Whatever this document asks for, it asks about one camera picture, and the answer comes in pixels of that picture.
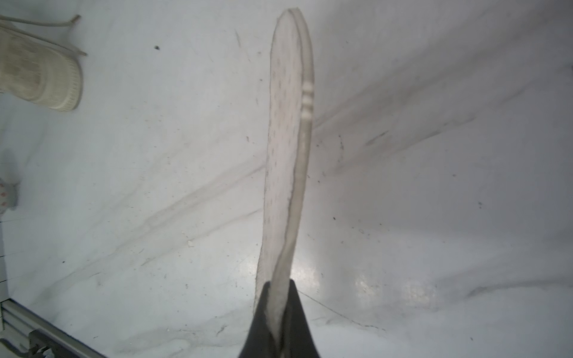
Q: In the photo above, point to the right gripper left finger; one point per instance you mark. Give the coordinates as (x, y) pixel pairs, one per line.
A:
(260, 342)

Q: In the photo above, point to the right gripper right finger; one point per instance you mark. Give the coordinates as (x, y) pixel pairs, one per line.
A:
(297, 339)

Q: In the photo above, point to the aluminium rail frame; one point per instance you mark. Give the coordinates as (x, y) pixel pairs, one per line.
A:
(25, 334)

